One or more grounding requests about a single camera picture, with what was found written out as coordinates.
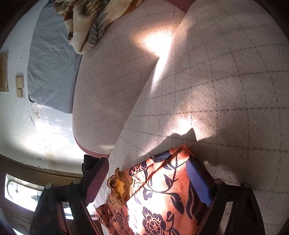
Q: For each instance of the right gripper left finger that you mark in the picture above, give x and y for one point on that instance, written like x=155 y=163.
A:
x=63 y=209

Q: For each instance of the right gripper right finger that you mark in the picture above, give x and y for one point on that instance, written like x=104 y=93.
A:
x=245 y=216

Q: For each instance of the orange black floral garment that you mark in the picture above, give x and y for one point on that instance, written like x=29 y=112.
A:
x=153 y=197

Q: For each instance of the grey pillow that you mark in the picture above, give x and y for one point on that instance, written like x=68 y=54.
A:
x=52 y=64

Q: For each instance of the pink quilted sofa backrest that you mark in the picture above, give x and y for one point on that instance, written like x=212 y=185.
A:
x=113 y=74

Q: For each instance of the beige floral blanket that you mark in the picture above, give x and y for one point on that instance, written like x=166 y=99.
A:
x=86 y=21

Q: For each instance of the wooden window frame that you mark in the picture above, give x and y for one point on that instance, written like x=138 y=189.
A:
x=20 y=218

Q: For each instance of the beige wall switch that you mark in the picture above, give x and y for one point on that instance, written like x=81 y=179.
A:
x=19 y=86

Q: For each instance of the wooden wall panel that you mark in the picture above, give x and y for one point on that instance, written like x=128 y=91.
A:
x=3 y=72

